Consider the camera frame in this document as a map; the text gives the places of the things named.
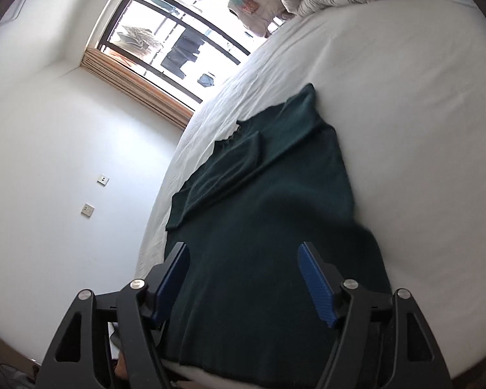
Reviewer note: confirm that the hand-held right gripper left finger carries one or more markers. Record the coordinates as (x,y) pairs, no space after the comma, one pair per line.
(172,275)

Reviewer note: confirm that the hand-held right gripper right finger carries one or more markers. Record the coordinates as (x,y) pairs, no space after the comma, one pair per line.
(316,283)

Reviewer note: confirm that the dark green sweater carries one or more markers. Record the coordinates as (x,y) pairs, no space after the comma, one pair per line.
(267,219)

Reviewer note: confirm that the hanging dark clothes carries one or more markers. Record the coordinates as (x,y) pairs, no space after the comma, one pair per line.
(184,52)

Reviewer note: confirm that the tan curtain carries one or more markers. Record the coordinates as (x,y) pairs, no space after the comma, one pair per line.
(137,85)

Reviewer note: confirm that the white bed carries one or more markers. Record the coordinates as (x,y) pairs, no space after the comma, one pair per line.
(409,109)

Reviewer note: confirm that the small hanging blue garment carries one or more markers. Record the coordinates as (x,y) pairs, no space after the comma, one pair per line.
(205,80)

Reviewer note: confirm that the glass balcony door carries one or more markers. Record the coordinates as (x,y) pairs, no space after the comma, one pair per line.
(170,28)

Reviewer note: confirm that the white puffer jacket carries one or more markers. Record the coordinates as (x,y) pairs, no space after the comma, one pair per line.
(259,8)

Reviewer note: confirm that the white wall outlet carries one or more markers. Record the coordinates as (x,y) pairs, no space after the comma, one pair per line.
(88,210)
(103,179)

